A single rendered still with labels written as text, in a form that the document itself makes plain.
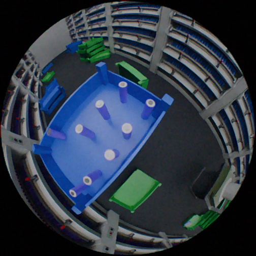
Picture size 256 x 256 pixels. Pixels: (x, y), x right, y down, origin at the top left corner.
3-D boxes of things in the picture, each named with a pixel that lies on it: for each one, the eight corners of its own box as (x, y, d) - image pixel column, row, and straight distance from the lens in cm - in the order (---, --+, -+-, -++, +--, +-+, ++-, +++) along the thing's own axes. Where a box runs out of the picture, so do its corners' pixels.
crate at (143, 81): (124, 76, 91) (117, 80, 88) (123, 60, 79) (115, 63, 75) (144, 96, 75) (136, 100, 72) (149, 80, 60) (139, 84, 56)
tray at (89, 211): (52, 154, 75) (43, 149, 64) (107, 217, 72) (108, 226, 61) (39, 166, 84) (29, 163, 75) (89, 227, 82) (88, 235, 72)
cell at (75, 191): (84, 180, 24) (70, 188, 19) (89, 185, 24) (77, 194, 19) (81, 184, 25) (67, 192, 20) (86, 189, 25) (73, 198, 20)
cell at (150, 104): (143, 111, 22) (149, 96, 17) (149, 115, 22) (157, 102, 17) (139, 116, 22) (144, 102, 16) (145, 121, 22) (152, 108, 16)
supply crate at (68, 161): (105, 80, 30) (100, 61, 26) (161, 115, 24) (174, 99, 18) (48, 150, 33) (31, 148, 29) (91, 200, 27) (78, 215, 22)
